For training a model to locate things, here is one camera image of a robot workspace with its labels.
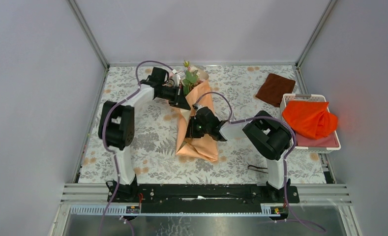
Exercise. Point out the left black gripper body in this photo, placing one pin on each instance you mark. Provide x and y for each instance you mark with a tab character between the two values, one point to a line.
170	94

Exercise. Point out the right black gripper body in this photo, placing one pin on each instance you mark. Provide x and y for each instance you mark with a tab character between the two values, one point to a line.
197	130

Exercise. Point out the peach wrapping paper sheet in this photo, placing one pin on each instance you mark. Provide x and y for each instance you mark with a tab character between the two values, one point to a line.
192	139

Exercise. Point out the pink fake rose spray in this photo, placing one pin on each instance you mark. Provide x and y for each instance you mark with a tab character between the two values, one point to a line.
191	80

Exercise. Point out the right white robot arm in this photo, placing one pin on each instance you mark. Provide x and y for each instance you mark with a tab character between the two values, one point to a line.
269	136

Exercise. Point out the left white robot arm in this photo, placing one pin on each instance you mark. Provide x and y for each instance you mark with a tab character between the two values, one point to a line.
117	122

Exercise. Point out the floral patterned table mat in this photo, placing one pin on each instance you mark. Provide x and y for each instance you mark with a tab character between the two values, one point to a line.
154	144

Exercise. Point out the brown towel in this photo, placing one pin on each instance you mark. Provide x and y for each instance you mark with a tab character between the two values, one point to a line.
274	88

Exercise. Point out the orange cloth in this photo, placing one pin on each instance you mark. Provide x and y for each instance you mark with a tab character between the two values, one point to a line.
310	119

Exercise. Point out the pink cloth in basket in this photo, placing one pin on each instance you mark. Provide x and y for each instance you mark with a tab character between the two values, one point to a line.
325	142

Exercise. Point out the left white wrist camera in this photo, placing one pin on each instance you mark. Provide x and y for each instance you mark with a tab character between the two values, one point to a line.
177	77

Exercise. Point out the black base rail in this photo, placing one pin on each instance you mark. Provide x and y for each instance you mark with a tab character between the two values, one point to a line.
201	198

